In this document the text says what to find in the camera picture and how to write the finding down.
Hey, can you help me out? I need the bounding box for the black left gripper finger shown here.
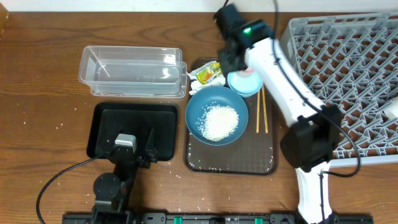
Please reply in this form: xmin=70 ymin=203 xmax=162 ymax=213
xmin=99 ymin=125 xmax=123 ymax=152
xmin=145 ymin=128 xmax=158 ymax=163

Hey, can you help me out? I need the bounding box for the pink plastic cup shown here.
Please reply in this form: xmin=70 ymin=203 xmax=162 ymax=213
xmin=238 ymin=67 xmax=255 ymax=76

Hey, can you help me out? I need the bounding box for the light blue small bowl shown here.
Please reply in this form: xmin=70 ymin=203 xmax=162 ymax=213
xmin=227 ymin=71 xmax=263 ymax=98

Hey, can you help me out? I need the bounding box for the wooden chopstick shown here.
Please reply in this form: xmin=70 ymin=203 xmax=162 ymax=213
xmin=261 ymin=85 xmax=269 ymax=134
xmin=256 ymin=91 xmax=261 ymax=133

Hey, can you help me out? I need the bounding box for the white plastic cup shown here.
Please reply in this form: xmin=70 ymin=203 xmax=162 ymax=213
xmin=384 ymin=97 xmax=398 ymax=119

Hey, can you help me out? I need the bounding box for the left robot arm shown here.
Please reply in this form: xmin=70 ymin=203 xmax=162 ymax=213
xmin=91 ymin=128 xmax=158 ymax=223

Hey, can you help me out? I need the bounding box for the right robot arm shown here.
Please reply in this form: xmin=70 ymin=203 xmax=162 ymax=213
xmin=214 ymin=2 xmax=341 ymax=223

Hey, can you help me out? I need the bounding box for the grey dishwasher rack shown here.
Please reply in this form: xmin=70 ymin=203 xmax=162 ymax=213
xmin=280 ymin=12 xmax=397 ymax=167

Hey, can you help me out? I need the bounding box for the yellow green snack wrapper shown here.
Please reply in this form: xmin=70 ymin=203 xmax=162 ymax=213
xmin=190 ymin=61 xmax=223 ymax=85

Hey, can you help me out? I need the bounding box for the black plastic bin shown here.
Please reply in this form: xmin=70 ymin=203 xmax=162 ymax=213
xmin=86 ymin=102 xmax=178 ymax=161

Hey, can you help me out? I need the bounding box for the dark blue plate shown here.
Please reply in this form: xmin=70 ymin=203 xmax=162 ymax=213
xmin=185 ymin=86 xmax=249 ymax=146

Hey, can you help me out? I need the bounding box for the pile of white rice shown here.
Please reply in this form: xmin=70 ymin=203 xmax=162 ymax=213
xmin=197 ymin=105 xmax=239 ymax=142

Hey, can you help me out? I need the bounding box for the clear plastic bin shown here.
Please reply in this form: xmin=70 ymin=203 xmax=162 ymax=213
xmin=78 ymin=45 xmax=183 ymax=84

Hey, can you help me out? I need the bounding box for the dark brown serving tray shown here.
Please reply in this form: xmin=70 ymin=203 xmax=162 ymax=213
xmin=183 ymin=94 xmax=278 ymax=175

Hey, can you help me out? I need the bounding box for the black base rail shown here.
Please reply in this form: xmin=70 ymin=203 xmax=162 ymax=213
xmin=61 ymin=212 xmax=374 ymax=224

